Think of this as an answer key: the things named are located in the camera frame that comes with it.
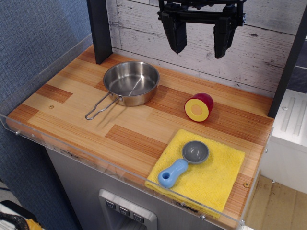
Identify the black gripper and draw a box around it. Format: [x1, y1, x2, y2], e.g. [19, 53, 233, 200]
[158, 0, 246, 59]

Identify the red yellow toy fruit half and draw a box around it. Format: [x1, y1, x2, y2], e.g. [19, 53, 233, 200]
[184, 93, 214, 122]

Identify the stainless steel pot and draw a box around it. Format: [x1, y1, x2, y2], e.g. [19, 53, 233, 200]
[85, 61, 160, 120]

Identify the yellow black object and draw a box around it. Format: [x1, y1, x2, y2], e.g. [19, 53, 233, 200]
[0, 200, 44, 230]

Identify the grey blue toy scoop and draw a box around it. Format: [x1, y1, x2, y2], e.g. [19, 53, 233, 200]
[158, 140, 210, 188]

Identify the white ribbed sink unit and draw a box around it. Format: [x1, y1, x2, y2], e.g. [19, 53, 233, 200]
[260, 90, 307, 193]

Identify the yellow cloth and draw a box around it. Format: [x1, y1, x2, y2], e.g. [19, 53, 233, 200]
[145, 129, 245, 219]

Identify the grey toy cabinet front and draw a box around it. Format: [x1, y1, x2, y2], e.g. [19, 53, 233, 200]
[47, 149, 222, 230]

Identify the silver button panel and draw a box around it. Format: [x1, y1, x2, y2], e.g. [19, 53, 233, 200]
[98, 189, 158, 230]

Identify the black right post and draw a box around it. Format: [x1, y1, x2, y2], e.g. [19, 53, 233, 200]
[267, 7, 307, 118]

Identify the black post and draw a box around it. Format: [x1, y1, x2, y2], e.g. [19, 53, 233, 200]
[267, 7, 307, 118]
[86, 0, 113, 64]

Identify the black left post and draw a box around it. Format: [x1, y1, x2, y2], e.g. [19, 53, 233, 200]
[86, 0, 113, 64]

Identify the clear acrylic guard rail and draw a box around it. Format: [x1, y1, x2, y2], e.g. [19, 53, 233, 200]
[0, 37, 273, 217]

